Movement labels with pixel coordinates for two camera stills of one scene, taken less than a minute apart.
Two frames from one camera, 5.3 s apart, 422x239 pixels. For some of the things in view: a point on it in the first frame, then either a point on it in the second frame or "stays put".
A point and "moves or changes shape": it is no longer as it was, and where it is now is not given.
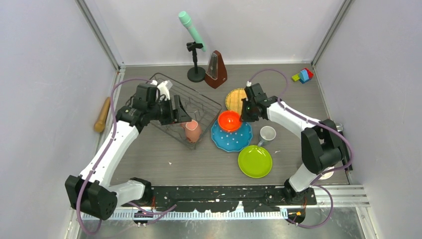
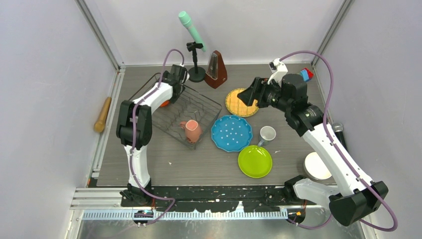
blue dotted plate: [232, 141] stays put
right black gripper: [244, 116] to [254, 92]
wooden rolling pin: [99, 126] stays put
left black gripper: [175, 116] to [165, 75]
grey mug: [267, 133] stays put
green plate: [255, 161] stays put
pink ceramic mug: [193, 131] stays put
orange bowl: [229, 121] moves or changes shape
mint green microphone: [187, 21] stays put
